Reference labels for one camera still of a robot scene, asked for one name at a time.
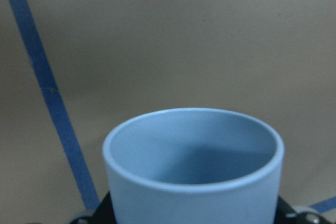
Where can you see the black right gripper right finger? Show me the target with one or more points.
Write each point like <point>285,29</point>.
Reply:
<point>287,214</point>

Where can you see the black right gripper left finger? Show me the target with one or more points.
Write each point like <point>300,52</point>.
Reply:
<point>102,214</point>

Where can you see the light blue cup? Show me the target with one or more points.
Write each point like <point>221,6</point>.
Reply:
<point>193,165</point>

